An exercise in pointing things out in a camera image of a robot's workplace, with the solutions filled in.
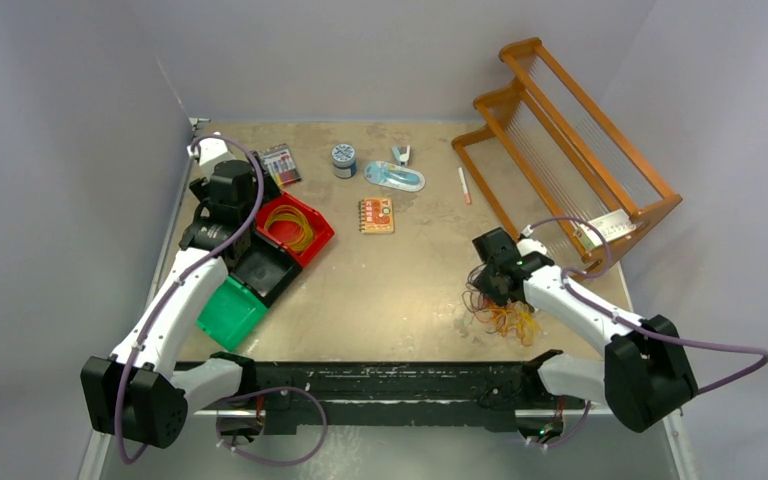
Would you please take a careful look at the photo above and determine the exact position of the orange spiral notebook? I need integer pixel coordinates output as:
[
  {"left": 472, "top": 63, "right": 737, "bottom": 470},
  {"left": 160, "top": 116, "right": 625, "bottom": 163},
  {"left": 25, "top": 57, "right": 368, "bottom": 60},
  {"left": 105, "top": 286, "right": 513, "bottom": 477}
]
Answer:
[{"left": 358, "top": 197, "right": 395, "bottom": 234}]

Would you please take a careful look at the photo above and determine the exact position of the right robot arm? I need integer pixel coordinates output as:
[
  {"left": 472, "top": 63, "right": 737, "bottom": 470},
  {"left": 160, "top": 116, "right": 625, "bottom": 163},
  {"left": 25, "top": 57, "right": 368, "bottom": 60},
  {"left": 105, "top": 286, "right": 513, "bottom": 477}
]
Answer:
[{"left": 472, "top": 228, "right": 701, "bottom": 433}]

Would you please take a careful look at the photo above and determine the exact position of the red plastic bin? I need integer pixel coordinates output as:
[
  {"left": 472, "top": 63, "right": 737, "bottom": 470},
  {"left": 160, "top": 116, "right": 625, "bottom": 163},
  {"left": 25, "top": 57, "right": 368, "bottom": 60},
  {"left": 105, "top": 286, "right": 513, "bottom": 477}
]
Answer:
[{"left": 256, "top": 192, "right": 335, "bottom": 268}]

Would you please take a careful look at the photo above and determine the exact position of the yellow cable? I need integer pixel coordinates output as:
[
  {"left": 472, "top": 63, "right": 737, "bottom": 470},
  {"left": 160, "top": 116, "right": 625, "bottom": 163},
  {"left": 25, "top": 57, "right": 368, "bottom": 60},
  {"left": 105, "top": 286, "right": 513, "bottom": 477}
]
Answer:
[
  {"left": 489, "top": 301, "right": 544, "bottom": 348},
  {"left": 263, "top": 204, "right": 316, "bottom": 254}
]

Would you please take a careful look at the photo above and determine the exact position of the white small box on rack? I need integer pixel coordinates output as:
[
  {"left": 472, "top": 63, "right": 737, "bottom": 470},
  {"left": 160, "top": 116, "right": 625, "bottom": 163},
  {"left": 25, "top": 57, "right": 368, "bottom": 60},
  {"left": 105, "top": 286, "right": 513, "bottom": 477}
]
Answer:
[{"left": 575, "top": 210, "right": 637, "bottom": 252}]

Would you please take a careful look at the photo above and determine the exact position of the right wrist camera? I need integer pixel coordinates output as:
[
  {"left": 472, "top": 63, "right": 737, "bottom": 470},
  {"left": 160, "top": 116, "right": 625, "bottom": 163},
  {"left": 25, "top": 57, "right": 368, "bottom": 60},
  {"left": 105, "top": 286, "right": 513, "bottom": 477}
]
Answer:
[{"left": 516, "top": 225, "right": 548, "bottom": 257}]

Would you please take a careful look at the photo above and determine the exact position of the marker pen pack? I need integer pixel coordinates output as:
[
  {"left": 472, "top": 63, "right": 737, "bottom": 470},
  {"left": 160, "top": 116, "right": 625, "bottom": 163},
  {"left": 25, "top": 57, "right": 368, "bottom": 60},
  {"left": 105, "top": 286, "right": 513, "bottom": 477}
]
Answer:
[{"left": 259, "top": 143, "right": 302, "bottom": 188}]

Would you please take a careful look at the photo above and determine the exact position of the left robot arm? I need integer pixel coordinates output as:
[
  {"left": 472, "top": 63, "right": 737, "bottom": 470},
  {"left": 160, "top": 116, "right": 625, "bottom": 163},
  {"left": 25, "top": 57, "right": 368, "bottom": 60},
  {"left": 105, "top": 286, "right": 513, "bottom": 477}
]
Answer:
[{"left": 80, "top": 157, "right": 266, "bottom": 464}]

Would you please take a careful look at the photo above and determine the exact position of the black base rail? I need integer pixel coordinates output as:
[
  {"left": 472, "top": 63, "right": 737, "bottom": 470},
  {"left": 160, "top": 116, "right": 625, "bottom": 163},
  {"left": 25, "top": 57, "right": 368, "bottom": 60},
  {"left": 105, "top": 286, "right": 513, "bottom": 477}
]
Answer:
[{"left": 206, "top": 361, "right": 585, "bottom": 435}]

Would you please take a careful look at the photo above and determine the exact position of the coiled yellow cable in bin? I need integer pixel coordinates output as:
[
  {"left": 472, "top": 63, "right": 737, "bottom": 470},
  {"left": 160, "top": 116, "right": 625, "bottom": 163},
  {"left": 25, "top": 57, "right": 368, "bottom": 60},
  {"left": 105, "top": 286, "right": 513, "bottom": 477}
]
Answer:
[{"left": 263, "top": 204, "right": 316, "bottom": 254}]

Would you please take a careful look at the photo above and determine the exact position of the small round tin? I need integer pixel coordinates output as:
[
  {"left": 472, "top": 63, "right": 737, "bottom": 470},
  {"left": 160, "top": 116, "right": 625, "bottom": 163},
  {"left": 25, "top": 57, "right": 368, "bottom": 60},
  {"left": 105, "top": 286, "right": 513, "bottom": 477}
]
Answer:
[{"left": 331, "top": 143, "right": 357, "bottom": 179}]

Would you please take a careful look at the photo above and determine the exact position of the white orange pen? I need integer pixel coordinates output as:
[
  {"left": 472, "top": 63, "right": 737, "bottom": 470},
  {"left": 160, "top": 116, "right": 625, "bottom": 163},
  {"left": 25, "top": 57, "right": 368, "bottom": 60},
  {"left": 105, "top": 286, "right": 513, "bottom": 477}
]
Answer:
[{"left": 457, "top": 166, "right": 472, "bottom": 205}]

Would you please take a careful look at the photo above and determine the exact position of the green plastic bin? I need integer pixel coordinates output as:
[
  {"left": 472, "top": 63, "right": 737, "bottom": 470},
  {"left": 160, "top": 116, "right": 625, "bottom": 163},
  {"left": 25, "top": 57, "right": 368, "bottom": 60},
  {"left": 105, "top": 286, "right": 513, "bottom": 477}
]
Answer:
[{"left": 197, "top": 276, "right": 268, "bottom": 352}]

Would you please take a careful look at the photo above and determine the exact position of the blue correction tape package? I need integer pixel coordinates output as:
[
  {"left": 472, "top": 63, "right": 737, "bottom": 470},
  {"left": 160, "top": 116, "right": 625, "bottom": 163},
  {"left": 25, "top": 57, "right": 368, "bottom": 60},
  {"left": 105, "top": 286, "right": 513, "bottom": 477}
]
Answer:
[{"left": 363, "top": 161, "right": 426, "bottom": 193}]

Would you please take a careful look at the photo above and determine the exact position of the wooden rack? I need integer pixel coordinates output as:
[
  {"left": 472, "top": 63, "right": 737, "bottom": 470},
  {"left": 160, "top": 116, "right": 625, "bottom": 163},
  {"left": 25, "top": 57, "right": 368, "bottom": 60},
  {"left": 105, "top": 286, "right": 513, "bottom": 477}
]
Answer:
[{"left": 451, "top": 37, "right": 682, "bottom": 271}]

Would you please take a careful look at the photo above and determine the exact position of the black plastic bin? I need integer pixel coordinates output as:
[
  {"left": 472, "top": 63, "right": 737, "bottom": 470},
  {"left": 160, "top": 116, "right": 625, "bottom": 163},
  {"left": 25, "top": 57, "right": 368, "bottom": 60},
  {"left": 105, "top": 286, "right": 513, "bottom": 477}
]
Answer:
[{"left": 230, "top": 234, "right": 302, "bottom": 308}]

